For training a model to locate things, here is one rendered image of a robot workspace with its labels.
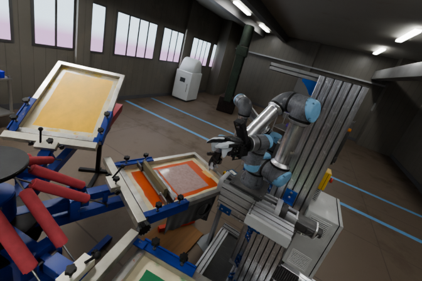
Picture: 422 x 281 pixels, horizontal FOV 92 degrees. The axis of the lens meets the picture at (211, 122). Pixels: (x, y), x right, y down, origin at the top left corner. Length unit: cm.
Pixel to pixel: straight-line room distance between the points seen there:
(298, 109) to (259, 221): 67
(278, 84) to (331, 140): 921
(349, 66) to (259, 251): 928
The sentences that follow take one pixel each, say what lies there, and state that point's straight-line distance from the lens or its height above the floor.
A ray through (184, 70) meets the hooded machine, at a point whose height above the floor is 110.
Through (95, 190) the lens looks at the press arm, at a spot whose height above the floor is 104.
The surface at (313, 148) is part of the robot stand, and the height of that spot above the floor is 160.
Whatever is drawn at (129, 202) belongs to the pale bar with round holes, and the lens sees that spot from 140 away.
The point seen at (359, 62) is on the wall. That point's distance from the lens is 1046.
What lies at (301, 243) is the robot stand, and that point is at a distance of 168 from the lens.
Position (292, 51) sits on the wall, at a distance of 1054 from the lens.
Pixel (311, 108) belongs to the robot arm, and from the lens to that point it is 112.
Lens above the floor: 200
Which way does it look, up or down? 19 degrees down
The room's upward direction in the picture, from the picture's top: 15 degrees clockwise
